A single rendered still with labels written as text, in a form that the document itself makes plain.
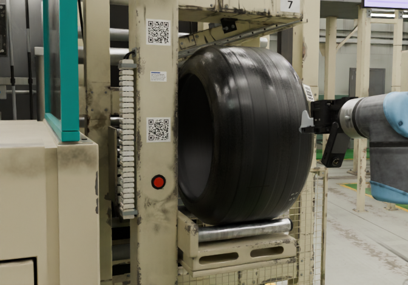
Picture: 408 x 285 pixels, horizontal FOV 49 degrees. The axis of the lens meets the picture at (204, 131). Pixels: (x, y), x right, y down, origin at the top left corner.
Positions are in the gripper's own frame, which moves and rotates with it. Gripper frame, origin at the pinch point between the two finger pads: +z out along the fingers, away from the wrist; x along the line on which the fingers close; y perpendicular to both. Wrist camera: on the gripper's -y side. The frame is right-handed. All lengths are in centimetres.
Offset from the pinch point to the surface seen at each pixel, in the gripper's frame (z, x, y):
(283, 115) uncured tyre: 8.3, 1.0, 5.1
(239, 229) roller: 25.2, 8.2, -29.2
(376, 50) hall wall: 812, -782, 226
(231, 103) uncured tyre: 11.2, 15.9, 8.7
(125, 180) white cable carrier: 32, 42, -12
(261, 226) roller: 25.2, 0.2, -29.1
